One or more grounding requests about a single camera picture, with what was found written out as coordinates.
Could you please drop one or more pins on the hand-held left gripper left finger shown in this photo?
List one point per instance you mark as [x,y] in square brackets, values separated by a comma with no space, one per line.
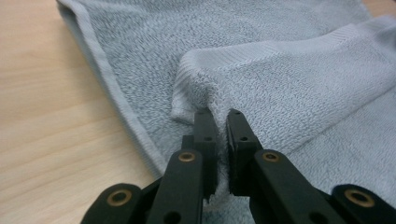
[208,146]

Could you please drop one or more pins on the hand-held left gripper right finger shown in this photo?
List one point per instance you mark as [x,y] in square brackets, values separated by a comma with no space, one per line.
[239,149]

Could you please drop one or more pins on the light blue towel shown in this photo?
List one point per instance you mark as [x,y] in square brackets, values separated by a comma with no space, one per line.
[280,93]

